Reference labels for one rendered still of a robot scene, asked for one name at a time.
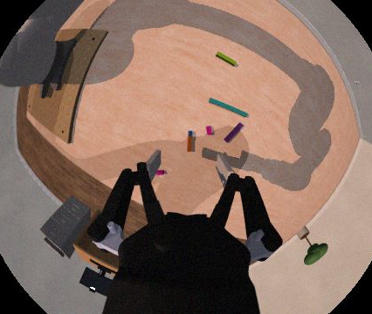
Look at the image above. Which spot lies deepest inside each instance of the lime green rod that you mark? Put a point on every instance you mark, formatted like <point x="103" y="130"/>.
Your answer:
<point x="225" y="58"/>

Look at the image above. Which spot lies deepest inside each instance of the turquoise rod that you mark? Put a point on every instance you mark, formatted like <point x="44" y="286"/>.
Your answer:
<point x="231" y="108"/>

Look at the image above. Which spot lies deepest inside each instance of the purple rod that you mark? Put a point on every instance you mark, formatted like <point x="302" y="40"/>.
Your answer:
<point x="233" y="132"/>

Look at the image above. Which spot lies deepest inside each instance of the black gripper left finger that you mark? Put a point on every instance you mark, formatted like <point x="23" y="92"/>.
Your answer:
<point x="107" y="229"/>

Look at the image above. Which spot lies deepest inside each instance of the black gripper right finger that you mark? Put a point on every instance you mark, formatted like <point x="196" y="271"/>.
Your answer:
<point x="262" y="238"/>

